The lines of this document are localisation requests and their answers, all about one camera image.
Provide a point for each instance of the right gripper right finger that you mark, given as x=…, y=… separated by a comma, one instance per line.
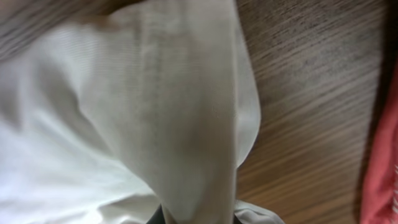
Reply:
x=236, y=220

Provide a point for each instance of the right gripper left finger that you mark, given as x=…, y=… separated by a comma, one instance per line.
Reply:
x=157, y=217

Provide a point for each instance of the red t-shirt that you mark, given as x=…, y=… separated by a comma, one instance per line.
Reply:
x=379, y=198

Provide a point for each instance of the white printed t-shirt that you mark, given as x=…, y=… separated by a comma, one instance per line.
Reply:
x=105, y=119

